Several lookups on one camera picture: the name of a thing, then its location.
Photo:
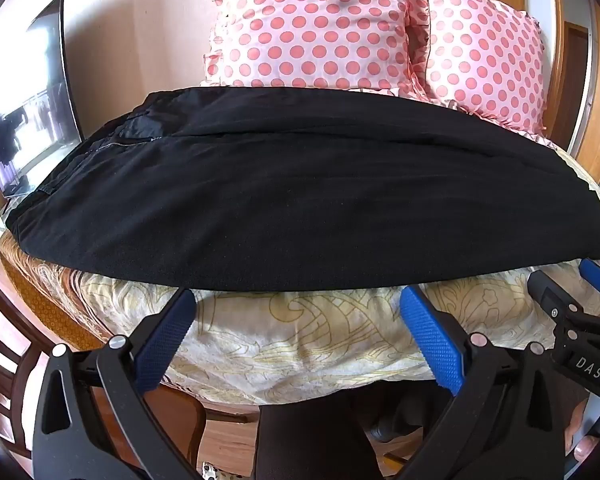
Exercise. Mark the person's right hand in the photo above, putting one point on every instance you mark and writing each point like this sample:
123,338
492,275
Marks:
585,440

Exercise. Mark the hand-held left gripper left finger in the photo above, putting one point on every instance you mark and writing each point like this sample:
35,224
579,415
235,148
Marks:
165,335

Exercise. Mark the black pants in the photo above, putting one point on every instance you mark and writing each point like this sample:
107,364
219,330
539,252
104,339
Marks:
300,195

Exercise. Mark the small pink polka dot pillow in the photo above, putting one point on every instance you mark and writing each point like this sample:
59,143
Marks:
480,60

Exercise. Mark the large pink polka dot pillow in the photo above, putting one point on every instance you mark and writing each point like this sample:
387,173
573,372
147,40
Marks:
315,25

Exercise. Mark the wooden chair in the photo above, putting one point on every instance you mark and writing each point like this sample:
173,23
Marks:
5,385

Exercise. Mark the cream patterned bedspread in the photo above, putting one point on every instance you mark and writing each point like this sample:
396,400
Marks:
300,340

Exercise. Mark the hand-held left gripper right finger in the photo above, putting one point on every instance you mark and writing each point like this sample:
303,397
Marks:
430,335

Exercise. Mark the flat screen television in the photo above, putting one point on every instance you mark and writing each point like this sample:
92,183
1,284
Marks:
35,105

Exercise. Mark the person's dark clothed legs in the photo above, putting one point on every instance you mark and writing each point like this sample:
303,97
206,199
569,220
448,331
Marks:
305,440

